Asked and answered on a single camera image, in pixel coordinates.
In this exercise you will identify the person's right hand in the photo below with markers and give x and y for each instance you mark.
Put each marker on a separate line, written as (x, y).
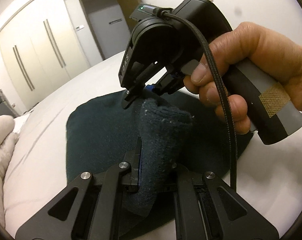
(274, 53)

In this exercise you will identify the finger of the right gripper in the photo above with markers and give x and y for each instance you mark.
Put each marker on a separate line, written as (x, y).
(150, 92)
(131, 95)

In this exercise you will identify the white bed mattress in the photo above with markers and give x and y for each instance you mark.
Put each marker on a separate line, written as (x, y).
(269, 177)

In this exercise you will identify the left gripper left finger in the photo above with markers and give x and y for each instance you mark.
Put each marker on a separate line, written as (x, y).
(90, 206)

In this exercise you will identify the cream wardrobe with handles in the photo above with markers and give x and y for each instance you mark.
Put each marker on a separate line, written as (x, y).
(40, 50)

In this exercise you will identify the grey room door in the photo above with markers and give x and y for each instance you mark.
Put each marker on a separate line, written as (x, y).
(108, 24)

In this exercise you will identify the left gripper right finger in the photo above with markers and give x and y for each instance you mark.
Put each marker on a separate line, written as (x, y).
(207, 208)

